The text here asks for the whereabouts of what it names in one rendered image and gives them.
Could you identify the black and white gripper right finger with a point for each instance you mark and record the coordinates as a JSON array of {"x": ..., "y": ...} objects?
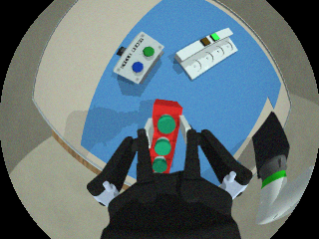
[{"x": 236, "y": 176}]

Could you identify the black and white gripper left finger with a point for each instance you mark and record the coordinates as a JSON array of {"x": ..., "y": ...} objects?
[{"x": 107, "y": 185}]

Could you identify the blue flat mat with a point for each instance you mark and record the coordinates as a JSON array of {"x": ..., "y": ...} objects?
[{"x": 226, "y": 99}]

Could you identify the red tube rack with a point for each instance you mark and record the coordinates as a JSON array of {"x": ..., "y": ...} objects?
[{"x": 174, "y": 109}]

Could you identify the green round cap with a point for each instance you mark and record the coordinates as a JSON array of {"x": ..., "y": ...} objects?
[
  {"x": 159, "y": 165},
  {"x": 162, "y": 147},
  {"x": 166, "y": 124}
]

